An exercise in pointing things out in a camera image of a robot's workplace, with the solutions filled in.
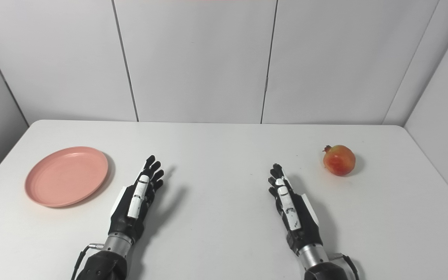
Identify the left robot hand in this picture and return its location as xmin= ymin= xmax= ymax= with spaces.
xmin=108 ymin=155 xmax=165 ymax=243

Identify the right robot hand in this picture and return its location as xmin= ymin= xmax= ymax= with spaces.
xmin=268 ymin=163 xmax=323 ymax=256

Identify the red yellow pomegranate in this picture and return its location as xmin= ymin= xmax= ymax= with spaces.
xmin=323 ymin=145 xmax=356 ymax=177

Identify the pink plate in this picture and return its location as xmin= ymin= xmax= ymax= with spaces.
xmin=24 ymin=146 xmax=109 ymax=208

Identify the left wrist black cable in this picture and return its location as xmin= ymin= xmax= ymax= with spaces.
xmin=71 ymin=243 xmax=105 ymax=280

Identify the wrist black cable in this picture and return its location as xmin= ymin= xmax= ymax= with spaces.
xmin=71 ymin=243 xmax=105 ymax=280
xmin=330 ymin=253 xmax=361 ymax=280

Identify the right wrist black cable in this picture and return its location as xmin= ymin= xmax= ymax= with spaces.
xmin=330 ymin=253 xmax=361 ymax=280

